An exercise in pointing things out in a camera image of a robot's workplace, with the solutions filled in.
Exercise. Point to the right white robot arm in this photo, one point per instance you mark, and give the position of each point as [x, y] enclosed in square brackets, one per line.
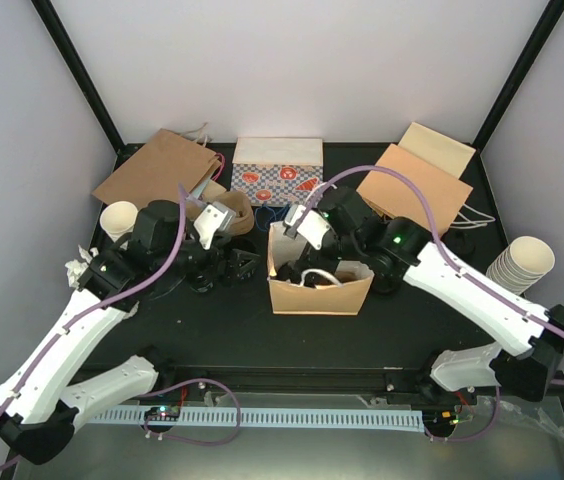
[527, 346]

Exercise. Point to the stack of paper cups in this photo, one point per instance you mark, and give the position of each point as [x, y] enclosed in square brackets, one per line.
[118, 219]
[522, 264]

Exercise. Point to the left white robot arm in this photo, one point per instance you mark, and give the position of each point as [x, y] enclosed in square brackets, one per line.
[41, 408]

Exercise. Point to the left stack of paper cups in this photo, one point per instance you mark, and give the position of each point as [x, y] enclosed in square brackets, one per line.
[118, 219]

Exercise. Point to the orange kraft paper bag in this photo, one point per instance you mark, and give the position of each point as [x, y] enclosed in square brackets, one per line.
[341, 293]

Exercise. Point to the brown flat paper bag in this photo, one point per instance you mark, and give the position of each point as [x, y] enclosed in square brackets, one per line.
[156, 171]

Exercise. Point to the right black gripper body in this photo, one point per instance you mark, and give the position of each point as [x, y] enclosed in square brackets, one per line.
[349, 247]

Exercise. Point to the right stack of paper cups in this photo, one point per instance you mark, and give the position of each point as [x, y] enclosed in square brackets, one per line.
[522, 264]

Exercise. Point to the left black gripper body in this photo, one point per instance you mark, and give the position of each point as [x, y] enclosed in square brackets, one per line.
[209, 270]

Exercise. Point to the black frame post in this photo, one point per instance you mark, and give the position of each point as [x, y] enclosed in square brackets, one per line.
[61, 38]
[540, 34]

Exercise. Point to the right black frame post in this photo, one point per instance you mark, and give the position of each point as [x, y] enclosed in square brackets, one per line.
[540, 34]

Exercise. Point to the checkered printed paper bag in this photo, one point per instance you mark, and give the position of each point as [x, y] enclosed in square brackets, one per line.
[277, 171]

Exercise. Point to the black lid stack right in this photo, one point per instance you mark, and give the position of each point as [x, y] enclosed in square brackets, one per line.
[461, 243]

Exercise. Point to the blue slotted cable duct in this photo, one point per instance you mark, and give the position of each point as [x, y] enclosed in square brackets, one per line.
[349, 419]

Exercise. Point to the orange flat bag right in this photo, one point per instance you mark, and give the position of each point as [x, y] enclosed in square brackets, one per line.
[444, 193]

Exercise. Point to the stack of pulp cup carriers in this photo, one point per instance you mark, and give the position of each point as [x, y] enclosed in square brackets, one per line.
[241, 224]

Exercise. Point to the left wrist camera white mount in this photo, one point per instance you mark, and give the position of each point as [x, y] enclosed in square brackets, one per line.
[215, 217]

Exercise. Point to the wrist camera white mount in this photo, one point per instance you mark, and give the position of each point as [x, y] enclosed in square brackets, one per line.
[309, 224]
[215, 217]

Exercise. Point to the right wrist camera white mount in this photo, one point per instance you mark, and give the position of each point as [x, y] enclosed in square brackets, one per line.
[309, 224]

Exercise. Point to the bundle of wrapped straws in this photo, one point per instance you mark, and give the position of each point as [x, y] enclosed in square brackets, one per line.
[79, 265]

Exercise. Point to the left black frame post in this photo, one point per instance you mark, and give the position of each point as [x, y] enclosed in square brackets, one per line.
[61, 38]

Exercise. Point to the tan flat paper bag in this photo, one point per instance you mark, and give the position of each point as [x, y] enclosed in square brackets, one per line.
[441, 151]

